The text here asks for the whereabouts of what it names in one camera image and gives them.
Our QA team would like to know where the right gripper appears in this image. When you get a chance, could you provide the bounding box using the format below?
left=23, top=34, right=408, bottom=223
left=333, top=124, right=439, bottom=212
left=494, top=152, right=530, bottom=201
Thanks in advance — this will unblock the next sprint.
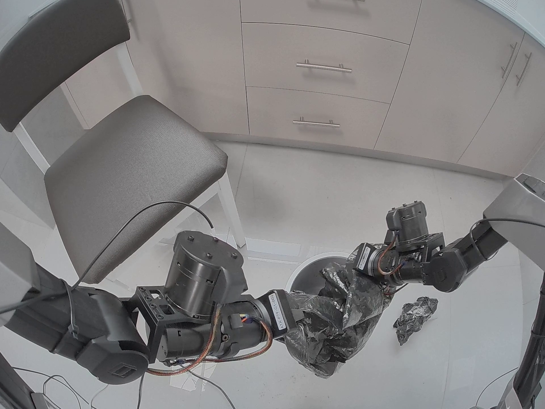
left=355, top=242, right=427, bottom=286

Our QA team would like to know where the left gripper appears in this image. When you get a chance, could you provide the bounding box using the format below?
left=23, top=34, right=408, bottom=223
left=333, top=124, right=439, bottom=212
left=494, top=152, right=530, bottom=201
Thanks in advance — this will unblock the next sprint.
left=162, top=289, right=295, bottom=362

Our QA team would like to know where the black plastic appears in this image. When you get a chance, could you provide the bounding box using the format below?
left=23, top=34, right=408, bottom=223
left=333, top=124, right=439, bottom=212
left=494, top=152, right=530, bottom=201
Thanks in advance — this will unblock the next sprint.
left=393, top=297, right=439, bottom=346

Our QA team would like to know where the black plastic bag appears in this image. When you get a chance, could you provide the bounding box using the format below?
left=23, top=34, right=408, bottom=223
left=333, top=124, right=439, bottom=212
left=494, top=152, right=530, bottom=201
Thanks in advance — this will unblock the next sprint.
left=283, top=264, right=392, bottom=378

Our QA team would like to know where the white trash bin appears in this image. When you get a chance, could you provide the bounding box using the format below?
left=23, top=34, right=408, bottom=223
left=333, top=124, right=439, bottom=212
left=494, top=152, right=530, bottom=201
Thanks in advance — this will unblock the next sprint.
left=288, top=252, right=362, bottom=299

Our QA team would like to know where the grey padded white-legged chair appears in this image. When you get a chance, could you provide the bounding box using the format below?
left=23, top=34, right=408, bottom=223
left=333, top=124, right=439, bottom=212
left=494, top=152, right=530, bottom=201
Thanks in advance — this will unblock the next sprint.
left=0, top=0, right=248, bottom=284

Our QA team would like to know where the beige cabinet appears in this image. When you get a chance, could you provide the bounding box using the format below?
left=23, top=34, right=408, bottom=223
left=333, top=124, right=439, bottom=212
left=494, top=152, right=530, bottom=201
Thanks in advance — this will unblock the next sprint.
left=62, top=0, right=545, bottom=182

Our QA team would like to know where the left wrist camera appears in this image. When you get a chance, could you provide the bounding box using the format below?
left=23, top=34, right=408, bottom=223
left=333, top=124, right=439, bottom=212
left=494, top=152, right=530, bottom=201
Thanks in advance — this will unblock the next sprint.
left=218, top=259, right=248, bottom=303

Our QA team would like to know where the black cable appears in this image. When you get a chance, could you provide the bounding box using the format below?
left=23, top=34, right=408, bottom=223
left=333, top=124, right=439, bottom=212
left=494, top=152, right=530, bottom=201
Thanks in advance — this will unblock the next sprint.
left=12, top=367, right=92, bottom=409
left=137, top=367, right=236, bottom=409
left=64, top=202, right=215, bottom=291
left=469, top=366, right=519, bottom=409
left=481, top=216, right=545, bottom=229

